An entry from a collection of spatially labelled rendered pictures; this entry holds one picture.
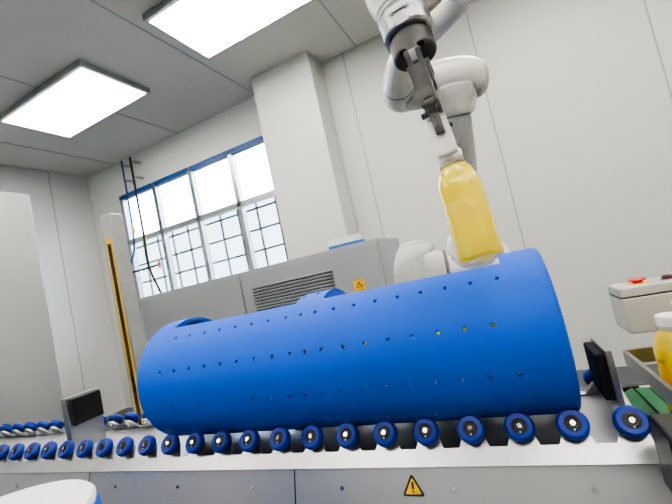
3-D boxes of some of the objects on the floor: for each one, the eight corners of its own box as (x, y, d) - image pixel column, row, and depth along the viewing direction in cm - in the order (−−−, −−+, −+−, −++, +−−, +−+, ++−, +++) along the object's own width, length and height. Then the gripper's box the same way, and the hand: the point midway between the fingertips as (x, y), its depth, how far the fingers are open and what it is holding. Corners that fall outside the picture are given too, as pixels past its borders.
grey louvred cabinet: (214, 442, 362) (185, 290, 371) (443, 436, 273) (398, 238, 283) (167, 474, 312) (136, 298, 322) (428, 479, 224) (374, 237, 234)
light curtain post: (188, 644, 149) (112, 217, 160) (200, 646, 146) (122, 213, 158) (176, 659, 143) (98, 216, 155) (188, 662, 141) (108, 212, 152)
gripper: (403, 75, 76) (438, 183, 70) (373, 19, 61) (415, 151, 56) (440, 55, 73) (480, 167, 68) (418, -8, 58) (467, 128, 53)
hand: (444, 141), depth 62 cm, fingers closed on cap, 4 cm apart
